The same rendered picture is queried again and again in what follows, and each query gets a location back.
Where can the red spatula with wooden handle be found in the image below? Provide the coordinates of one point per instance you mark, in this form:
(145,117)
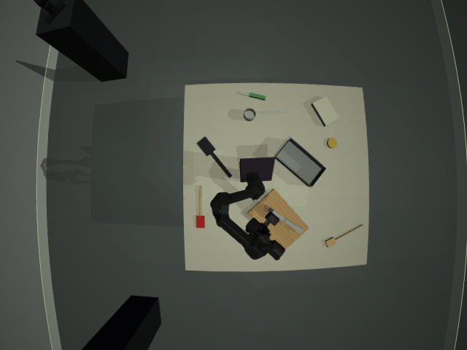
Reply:
(200,220)

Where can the yellow flat disc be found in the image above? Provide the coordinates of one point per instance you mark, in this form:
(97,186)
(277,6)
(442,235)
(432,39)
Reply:
(332,142)

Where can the light brown wooden board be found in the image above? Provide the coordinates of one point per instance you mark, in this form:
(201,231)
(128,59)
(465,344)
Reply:
(281,232)

